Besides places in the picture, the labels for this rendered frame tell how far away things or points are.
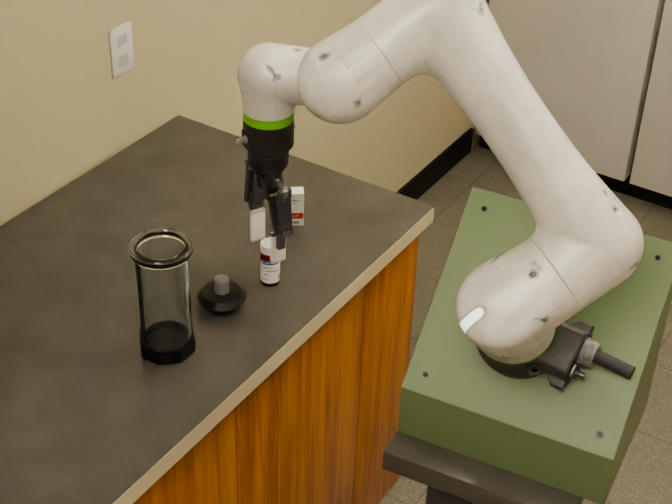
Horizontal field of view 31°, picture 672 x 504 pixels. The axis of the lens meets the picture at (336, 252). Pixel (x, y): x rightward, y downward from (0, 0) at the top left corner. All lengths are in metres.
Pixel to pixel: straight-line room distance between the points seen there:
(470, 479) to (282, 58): 0.77
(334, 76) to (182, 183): 1.08
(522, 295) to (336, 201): 0.96
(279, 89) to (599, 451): 0.80
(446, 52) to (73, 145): 1.26
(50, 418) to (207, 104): 1.22
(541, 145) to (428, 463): 0.59
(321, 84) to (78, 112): 1.14
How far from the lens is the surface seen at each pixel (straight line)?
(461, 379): 1.99
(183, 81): 3.00
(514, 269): 1.75
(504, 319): 1.74
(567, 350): 1.91
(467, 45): 1.68
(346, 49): 1.67
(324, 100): 1.67
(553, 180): 1.73
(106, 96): 2.79
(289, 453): 2.52
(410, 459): 2.03
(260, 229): 2.36
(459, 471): 2.02
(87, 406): 2.14
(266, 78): 2.10
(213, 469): 2.26
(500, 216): 2.04
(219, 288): 2.29
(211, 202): 2.63
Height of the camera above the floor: 2.36
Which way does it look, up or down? 35 degrees down
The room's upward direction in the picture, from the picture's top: 2 degrees clockwise
